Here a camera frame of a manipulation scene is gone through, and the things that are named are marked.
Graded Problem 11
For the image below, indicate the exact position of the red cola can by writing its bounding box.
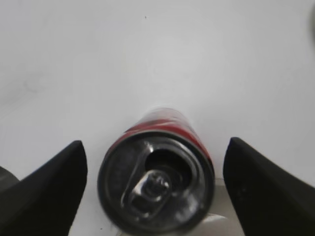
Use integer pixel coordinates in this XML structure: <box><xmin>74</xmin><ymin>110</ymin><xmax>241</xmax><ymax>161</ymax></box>
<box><xmin>97</xmin><ymin>108</ymin><xmax>215</xmax><ymax>236</ymax></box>

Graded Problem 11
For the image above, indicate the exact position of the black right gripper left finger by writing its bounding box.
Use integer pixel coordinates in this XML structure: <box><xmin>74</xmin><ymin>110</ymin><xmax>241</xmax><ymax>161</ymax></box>
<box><xmin>0</xmin><ymin>140</ymin><xmax>88</xmax><ymax>236</ymax></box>

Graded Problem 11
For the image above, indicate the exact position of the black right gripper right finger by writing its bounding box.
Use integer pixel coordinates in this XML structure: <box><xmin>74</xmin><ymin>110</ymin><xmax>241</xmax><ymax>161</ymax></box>
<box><xmin>223</xmin><ymin>137</ymin><xmax>315</xmax><ymax>236</ymax></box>

